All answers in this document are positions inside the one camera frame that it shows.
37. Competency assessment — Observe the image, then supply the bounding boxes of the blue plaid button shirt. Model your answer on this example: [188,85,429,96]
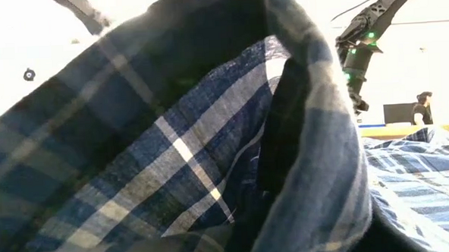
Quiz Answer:
[0,0,449,252]

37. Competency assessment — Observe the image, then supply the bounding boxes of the black partition panel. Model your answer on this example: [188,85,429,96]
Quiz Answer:
[382,102,417,126]

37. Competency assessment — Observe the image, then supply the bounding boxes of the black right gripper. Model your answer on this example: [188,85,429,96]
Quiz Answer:
[340,43,376,114]

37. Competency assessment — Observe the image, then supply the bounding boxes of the light wood side table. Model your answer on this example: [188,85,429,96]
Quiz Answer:
[359,123,449,140]

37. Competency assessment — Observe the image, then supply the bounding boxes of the person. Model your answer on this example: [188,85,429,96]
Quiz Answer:
[410,90,435,126]

